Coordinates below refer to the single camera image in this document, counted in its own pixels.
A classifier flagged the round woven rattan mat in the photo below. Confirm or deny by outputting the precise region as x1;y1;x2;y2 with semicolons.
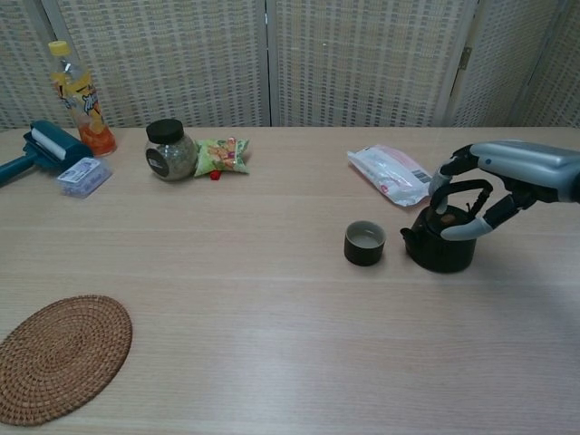
0;295;133;427

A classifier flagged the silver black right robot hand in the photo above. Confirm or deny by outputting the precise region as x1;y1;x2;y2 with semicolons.
428;139;580;241

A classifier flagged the small round green lid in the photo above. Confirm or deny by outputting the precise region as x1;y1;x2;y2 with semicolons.
343;219;387;266

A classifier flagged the orange drink bottle yellow cap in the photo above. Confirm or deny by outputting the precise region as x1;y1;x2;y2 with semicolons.
47;40;118;158

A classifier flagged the green snack bag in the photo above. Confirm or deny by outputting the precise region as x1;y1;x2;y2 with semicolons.
193;135;251;179

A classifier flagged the woven folding screen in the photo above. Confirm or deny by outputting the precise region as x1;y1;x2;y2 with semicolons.
0;0;580;131

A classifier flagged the black teapot with handle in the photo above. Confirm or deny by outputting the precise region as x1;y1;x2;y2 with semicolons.
399;179;493;274

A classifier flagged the small clear plastic box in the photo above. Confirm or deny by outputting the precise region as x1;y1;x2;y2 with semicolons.
56;156;114;199

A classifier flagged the white pink plastic package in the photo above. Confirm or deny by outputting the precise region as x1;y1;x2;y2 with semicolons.
346;143;440;208

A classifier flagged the glass jar black lid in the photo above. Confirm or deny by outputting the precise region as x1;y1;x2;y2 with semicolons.
144;118;199;183

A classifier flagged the teal lint roller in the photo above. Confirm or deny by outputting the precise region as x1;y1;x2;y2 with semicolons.
0;119;95;189

